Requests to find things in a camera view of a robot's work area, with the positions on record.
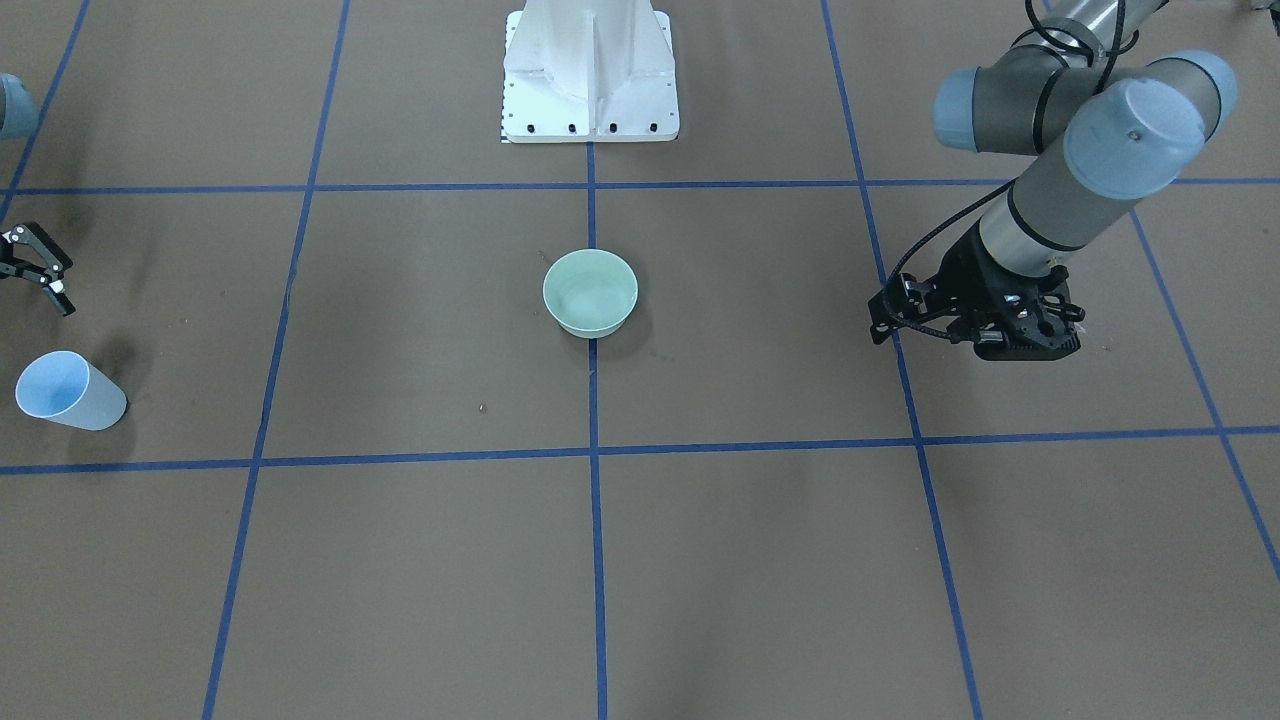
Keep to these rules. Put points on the mint green bowl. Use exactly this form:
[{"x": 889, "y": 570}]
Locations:
[{"x": 590, "y": 293}]

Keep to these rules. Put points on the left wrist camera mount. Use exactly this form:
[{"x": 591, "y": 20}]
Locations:
[{"x": 1032, "y": 322}]

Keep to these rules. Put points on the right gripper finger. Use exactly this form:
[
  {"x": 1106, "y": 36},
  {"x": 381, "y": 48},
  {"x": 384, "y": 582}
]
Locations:
[{"x": 49, "y": 271}]

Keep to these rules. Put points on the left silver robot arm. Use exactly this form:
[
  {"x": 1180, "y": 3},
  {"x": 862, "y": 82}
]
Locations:
[{"x": 1100, "y": 139}]

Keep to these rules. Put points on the light blue plastic cup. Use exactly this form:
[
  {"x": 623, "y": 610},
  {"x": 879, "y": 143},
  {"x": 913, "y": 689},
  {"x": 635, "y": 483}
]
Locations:
[{"x": 67, "y": 389}]

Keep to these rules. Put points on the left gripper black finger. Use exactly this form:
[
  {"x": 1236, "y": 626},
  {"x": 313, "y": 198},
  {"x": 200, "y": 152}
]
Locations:
[{"x": 901, "y": 305}]

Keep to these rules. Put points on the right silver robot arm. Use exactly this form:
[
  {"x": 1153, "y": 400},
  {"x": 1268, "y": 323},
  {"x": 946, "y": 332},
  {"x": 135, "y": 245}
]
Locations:
[{"x": 28, "y": 252}]

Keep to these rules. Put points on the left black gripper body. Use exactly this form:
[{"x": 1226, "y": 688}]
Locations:
[{"x": 966, "y": 271}]

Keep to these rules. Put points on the white column pedestal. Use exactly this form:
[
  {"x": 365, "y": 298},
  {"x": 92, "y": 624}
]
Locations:
[{"x": 589, "y": 72}]

